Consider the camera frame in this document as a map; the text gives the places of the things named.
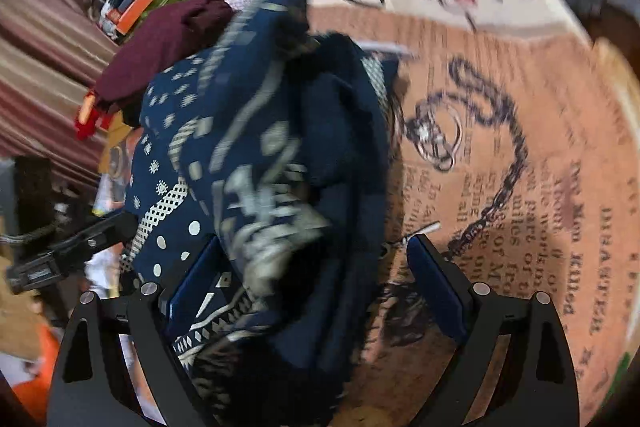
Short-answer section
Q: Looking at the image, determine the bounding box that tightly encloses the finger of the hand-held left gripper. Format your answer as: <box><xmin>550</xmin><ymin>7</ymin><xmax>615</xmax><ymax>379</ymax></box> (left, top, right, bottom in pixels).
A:
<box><xmin>49</xmin><ymin>213</ymin><xmax>138</xmax><ymax>266</ymax></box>

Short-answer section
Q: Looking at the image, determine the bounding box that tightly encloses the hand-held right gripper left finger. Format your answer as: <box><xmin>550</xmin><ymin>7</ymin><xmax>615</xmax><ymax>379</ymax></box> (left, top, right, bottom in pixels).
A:
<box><xmin>46</xmin><ymin>234</ymin><xmax>226</xmax><ymax>427</ymax></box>

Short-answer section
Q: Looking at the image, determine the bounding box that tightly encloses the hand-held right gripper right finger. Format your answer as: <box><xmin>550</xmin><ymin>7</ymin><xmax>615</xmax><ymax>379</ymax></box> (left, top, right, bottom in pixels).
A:
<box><xmin>405</xmin><ymin>233</ymin><xmax>581</xmax><ymax>427</ymax></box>

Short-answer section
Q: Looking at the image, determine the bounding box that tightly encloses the navy patterned hooded sweater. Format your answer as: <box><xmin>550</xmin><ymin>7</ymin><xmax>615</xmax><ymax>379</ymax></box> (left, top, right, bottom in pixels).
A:
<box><xmin>120</xmin><ymin>0</ymin><xmax>402</xmax><ymax>427</ymax></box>

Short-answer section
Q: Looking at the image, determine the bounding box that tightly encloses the mustard yellow cloth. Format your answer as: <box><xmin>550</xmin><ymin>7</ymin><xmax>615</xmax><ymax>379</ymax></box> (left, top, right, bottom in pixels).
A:
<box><xmin>97</xmin><ymin>112</ymin><xmax>137</xmax><ymax>180</ymax></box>

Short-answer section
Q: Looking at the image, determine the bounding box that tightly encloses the orange cloth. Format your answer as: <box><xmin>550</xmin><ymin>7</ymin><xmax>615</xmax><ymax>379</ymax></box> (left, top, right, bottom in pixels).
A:
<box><xmin>10</xmin><ymin>323</ymin><xmax>64</xmax><ymax>423</ymax></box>

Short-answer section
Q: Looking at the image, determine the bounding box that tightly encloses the red toy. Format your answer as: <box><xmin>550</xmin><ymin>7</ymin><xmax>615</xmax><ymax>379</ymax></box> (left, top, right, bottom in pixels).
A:
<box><xmin>75</xmin><ymin>89</ymin><xmax>109</xmax><ymax>140</ymax></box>

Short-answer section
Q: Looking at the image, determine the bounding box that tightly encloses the maroon garment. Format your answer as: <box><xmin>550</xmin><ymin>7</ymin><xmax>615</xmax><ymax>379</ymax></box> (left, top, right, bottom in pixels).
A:
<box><xmin>94</xmin><ymin>0</ymin><xmax>236</xmax><ymax>114</ymax></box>

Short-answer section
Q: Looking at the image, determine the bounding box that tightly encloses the newspaper print bedsheet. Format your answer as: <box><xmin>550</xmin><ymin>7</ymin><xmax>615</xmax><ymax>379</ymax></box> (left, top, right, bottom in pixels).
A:
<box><xmin>200</xmin><ymin>0</ymin><xmax>640</xmax><ymax>427</ymax></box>

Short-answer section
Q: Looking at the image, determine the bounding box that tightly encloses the orange box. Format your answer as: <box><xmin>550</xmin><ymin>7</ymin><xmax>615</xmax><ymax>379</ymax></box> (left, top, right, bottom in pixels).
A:
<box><xmin>102</xmin><ymin>0</ymin><xmax>154</xmax><ymax>36</ymax></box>

